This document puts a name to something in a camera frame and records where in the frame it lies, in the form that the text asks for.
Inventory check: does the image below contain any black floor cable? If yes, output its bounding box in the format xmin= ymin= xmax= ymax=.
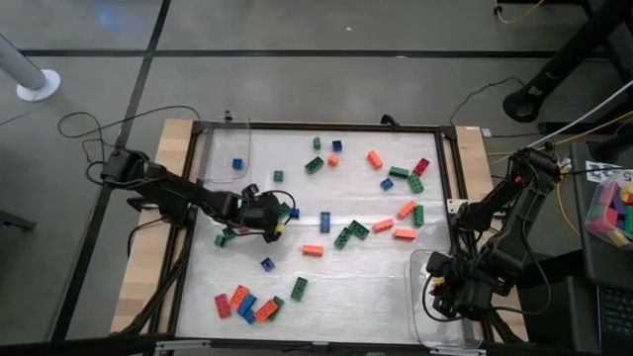
xmin=448 ymin=75 xmax=526 ymax=126
xmin=56 ymin=104 xmax=202 ymax=165

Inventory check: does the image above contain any yellow cable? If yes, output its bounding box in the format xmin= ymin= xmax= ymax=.
xmin=494 ymin=0 xmax=546 ymax=26
xmin=487 ymin=111 xmax=633 ymax=157
xmin=555 ymin=181 xmax=582 ymax=238

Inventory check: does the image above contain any black side table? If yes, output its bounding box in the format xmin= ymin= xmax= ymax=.
xmin=568 ymin=140 xmax=633 ymax=293

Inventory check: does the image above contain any black case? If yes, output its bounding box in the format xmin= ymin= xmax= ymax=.
xmin=513 ymin=249 xmax=602 ymax=356

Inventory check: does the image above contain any white paper label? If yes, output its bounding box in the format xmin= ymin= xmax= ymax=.
xmin=586 ymin=160 xmax=633 ymax=185

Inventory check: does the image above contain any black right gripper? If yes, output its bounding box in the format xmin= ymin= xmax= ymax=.
xmin=427 ymin=256 xmax=498 ymax=323

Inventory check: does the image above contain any clear box of coloured blocks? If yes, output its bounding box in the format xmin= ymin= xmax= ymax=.
xmin=585 ymin=172 xmax=633 ymax=252

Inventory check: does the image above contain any black keyboard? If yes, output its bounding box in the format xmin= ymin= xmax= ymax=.
xmin=595 ymin=284 xmax=633 ymax=350

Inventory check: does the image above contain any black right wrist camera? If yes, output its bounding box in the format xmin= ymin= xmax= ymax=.
xmin=425 ymin=250 xmax=450 ymax=276

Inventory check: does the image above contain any white cable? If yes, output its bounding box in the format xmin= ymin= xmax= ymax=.
xmin=493 ymin=80 xmax=633 ymax=165

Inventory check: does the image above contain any clear plastic tray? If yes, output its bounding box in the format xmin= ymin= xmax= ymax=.
xmin=211 ymin=121 xmax=253 ymax=185
xmin=404 ymin=248 xmax=485 ymax=350

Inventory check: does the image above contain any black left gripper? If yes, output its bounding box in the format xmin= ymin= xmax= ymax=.
xmin=231 ymin=191 xmax=288 ymax=244

